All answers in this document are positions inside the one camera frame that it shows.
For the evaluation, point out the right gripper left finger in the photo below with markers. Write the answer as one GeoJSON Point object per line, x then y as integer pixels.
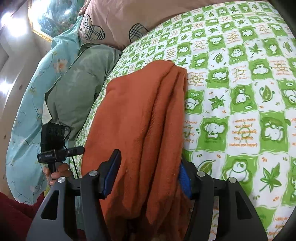
{"type": "Point", "coordinates": [56, 218]}

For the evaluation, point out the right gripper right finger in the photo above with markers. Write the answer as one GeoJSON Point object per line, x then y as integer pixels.
{"type": "Point", "coordinates": [237, 217]}

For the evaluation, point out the orange cloth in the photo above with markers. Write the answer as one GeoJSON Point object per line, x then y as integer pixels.
{"type": "Point", "coordinates": [142, 115]}

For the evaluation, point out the red sleeve forearm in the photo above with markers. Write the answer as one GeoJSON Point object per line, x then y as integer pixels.
{"type": "Point", "coordinates": [16, 217]}

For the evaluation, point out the person's left hand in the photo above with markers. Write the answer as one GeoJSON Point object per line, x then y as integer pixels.
{"type": "Point", "coordinates": [62, 170]}

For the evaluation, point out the light blue floral quilt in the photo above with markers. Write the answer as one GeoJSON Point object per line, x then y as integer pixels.
{"type": "Point", "coordinates": [24, 174]}

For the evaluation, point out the grey-green pillow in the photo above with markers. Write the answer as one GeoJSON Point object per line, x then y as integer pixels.
{"type": "Point", "coordinates": [69, 100]}

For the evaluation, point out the pink heart pattern pillow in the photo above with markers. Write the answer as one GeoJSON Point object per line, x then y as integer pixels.
{"type": "Point", "coordinates": [119, 23]}

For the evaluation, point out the green white patterned bedsheet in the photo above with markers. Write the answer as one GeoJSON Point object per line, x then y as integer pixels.
{"type": "Point", "coordinates": [240, 104]}

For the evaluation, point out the gold framed wall painting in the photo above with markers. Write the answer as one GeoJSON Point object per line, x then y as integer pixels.
{"type": "Point", "coordinates": [50, 18]}

